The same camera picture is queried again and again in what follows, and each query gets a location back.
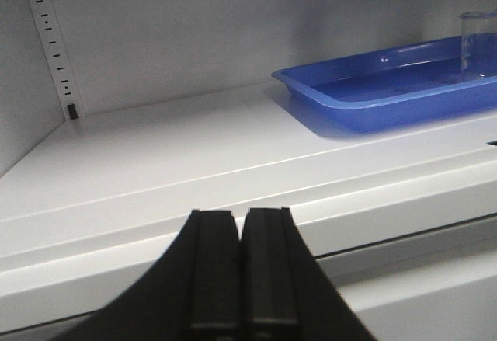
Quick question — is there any clear glass beaker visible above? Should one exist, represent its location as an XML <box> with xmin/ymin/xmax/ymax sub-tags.
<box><xmin>459</xmin><ymin>10</ymin><xmax>496</xmax><ymax>81</ymax></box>

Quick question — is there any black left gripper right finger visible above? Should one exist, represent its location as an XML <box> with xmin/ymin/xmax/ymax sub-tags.
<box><xmin>242</xmin><ymin>208</ymin><xmax>374</xmax><ymax>340</ymax></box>

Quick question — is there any blue plastic tray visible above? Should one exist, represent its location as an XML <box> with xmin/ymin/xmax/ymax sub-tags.
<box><xmin>272</xmin><ymin>37</ymin><xmax>496</xmax><ymax>132</ymax></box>

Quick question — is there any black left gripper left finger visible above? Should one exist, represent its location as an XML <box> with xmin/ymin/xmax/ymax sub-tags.
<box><xmin>57</xmin><ymin>210</ymin><xmax>241</xmax><ymax>340</ymax></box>

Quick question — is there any white wall cabinet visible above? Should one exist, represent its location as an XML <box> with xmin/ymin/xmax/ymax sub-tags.
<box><xmin>1</xmin><ymin>0</ymin><xmax>496</xmax><ymax>340</ymax></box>

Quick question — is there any black shelf support clip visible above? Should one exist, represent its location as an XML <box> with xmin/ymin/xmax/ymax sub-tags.
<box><xmin>67</xmin><ymin>103</ymin><xmax>79</xmax><ymax>120</ymax></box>

